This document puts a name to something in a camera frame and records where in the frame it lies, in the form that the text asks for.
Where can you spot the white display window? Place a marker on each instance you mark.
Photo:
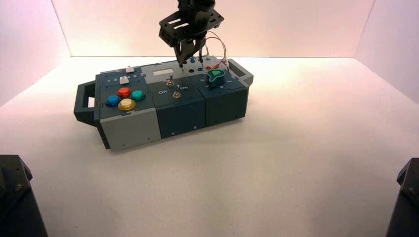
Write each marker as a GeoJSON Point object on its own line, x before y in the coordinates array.
{"type": "Point", "coordinates": [163, 72]}

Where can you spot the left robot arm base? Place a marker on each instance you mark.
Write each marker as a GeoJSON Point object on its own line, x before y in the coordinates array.
{"type": "Point", "coordinates": [16, 202]}

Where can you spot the green arcade button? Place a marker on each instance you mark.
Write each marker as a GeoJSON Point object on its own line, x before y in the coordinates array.
{"type": "Point", "coordinates": [138, 95]}

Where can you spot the blue grey task box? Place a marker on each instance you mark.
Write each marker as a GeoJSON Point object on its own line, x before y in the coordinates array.
{"type": "Point", "coordinates": [176, 111]}

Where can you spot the yellow arcade button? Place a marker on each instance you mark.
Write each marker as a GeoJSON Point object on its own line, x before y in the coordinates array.
{"type": "Point", "coordinates": [127, 104]}

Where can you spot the metal toggle switch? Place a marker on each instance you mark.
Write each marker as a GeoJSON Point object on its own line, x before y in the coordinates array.
{"type": "Point", "coordinates": [176, 94]}
{"type": "Point", "coordinates": [170, 81]}

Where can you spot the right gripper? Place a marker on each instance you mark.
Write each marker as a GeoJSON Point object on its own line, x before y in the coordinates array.
{"type": "Point", "coordinates": [193, 27]}

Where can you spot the green black rotary knob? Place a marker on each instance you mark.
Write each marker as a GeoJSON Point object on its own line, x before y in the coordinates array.
{"type": "Point", "coordinates": [215, 78]}

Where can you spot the blue arcade button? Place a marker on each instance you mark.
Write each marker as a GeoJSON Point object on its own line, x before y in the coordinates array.
{"type": "Point", "coordinates": [113, 100]}

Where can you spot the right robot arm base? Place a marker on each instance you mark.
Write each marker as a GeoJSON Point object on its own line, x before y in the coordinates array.
{"type": "Point", "coordinates": [406, 202]}

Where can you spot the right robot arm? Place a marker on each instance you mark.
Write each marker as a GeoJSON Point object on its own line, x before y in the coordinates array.
{"type": "Point", "coordinates": [195, 6]}

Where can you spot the red arcade button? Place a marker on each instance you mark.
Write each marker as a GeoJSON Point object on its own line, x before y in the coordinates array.
{"type": "Point", "coordinates": [124, 92]}

